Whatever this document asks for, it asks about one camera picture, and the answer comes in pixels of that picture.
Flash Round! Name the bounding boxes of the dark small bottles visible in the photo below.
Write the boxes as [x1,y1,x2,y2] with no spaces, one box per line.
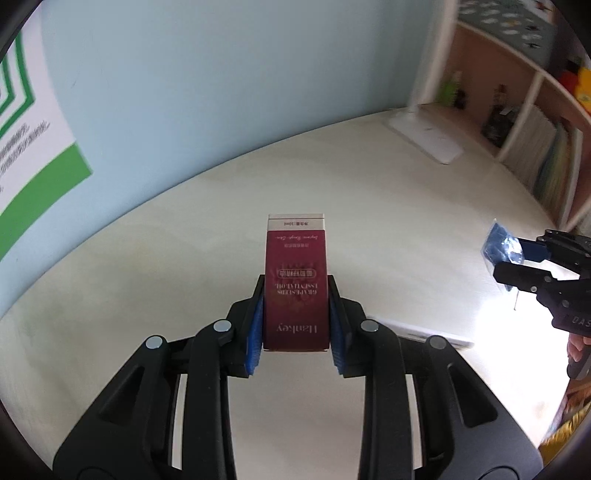
[482,83,520,139]

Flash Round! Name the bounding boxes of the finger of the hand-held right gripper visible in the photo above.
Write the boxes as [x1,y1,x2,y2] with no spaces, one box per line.
[517,229,591,266]
[493,262,555,294]

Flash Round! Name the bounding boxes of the yellow plush toy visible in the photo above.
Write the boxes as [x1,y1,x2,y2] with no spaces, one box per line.
[561,58,591,114]

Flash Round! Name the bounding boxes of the green white wall poster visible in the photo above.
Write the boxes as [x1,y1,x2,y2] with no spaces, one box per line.
[0,21,93,261]

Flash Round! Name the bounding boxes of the grey patterned storage box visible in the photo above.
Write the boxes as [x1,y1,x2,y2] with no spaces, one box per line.
[457,0,559,65]

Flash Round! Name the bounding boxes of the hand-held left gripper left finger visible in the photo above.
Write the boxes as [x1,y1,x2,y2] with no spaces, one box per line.
[53,274,269,480]

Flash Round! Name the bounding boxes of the dark red carton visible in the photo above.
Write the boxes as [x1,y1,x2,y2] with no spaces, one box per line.
[263,213,331,354]

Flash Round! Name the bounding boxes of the white cubby shelf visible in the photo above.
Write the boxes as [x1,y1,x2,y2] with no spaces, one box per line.
[409,0,591,232]

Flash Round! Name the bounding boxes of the blue plastic packet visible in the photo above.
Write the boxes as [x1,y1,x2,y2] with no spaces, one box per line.
[480,219,525,291]

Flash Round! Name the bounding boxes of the row of pale folders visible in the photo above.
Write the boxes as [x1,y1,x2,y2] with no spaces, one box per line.
[503,106,585,217]

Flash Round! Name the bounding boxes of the person's right hand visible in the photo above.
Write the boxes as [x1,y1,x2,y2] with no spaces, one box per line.
[567,336,591,365]

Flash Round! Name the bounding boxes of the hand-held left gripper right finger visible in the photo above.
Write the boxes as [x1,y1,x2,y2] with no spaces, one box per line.
[327,273,541,480]

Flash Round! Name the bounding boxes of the green bottle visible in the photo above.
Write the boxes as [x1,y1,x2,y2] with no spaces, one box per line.
[438,71,462,107]

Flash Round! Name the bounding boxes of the yellow patterned cloth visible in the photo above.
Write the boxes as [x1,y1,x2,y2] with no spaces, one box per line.
[540,383,587,462]

